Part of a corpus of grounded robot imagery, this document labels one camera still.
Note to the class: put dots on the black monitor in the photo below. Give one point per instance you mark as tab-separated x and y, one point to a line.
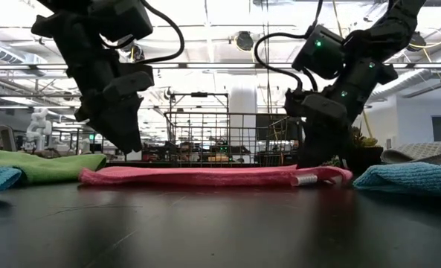
276	126

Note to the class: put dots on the potted succulent plant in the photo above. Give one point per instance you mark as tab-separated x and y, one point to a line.
365	160

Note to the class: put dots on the grey office chair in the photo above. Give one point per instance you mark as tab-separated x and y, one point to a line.
6	136

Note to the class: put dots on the pink microfiber towel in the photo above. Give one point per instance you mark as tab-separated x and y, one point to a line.
205	175

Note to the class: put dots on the grey microfiber towel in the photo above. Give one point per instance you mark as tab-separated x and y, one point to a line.
424	150

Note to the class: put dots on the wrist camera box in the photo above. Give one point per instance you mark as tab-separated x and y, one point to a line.
127	85
317	106

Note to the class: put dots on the silver air duct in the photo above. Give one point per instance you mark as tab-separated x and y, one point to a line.
409	80
0	52

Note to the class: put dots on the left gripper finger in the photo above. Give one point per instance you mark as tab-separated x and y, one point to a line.
121	123
83	113

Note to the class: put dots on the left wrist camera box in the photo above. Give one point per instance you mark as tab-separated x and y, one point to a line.
127	85

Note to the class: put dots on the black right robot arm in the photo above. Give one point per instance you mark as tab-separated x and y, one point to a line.
391	26

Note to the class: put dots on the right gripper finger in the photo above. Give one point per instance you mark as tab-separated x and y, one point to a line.
320	145
348	141

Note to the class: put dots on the black background rig frame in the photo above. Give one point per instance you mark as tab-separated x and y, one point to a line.
199	94

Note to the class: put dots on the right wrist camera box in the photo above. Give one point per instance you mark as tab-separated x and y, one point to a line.
317	106

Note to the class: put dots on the green microfiber towel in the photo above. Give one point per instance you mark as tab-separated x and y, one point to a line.
49	167

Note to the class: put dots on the white pillar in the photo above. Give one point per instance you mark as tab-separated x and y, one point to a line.
242	100

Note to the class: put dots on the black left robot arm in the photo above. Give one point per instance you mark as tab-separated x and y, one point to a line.
71	22

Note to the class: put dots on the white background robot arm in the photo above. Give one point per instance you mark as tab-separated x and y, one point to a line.
38	126

